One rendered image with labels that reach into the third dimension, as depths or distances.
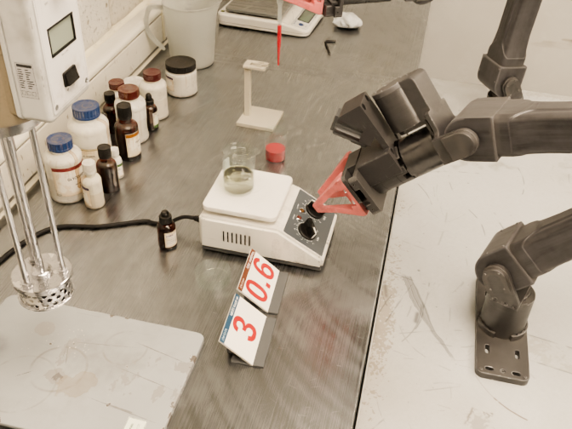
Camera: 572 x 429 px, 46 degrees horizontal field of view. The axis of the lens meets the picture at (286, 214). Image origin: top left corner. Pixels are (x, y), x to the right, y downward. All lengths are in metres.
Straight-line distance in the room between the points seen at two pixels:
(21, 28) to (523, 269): 0.65
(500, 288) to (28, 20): 0.64
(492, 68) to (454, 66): 1.13
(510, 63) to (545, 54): 1.14
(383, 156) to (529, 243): 0.21
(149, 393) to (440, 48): 1.89
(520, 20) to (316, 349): 0.76
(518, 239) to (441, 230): 0.29
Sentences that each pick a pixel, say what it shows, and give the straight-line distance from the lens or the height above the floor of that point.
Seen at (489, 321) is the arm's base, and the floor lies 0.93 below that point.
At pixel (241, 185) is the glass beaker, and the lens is 1.04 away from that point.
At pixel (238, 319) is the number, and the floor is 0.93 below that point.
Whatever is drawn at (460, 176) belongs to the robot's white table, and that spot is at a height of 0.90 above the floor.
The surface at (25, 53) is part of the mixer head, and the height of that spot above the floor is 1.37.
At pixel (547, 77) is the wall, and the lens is 2.58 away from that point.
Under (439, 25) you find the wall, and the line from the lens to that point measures 2.49.
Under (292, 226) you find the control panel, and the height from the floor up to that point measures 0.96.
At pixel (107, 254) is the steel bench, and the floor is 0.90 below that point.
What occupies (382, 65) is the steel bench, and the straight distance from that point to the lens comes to 1.72.
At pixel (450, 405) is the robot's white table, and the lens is 0.92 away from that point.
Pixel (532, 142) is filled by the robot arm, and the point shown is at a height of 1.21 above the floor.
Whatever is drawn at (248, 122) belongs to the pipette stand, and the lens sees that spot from 1.41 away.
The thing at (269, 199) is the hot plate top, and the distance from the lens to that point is 1.05.
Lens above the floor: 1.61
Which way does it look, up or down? 37 degrees down
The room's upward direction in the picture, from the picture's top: 3 degrees clockwise
